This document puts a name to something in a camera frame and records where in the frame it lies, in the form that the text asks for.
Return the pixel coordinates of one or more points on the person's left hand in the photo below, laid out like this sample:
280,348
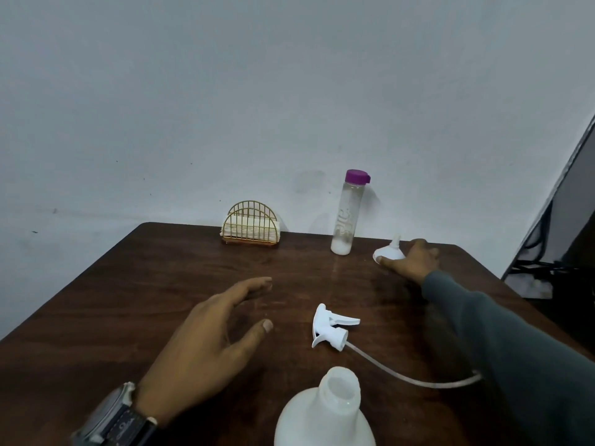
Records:
195,352

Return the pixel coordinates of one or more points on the person's right hand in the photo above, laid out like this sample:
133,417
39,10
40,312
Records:
416,263

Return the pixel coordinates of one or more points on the person's left thumb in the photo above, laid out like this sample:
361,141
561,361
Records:
253,333

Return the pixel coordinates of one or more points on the person's right thumb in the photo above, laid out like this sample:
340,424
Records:
389,261

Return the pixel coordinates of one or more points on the white funnel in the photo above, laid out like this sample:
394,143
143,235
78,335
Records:
389,251

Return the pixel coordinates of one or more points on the person's right forearm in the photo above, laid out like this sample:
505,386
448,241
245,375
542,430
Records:
511,357

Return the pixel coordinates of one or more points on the clear bottle with purple cap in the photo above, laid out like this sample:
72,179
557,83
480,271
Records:
346,213

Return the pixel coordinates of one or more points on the white spray trigger head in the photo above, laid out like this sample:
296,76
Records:
332,330

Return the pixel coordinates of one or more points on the white paper napkins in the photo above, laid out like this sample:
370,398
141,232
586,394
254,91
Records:
251,227

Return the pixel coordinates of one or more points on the white plastic spray bottle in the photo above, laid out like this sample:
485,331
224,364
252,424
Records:
327,413

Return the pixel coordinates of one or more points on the grey wristwatch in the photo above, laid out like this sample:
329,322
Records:
114,420

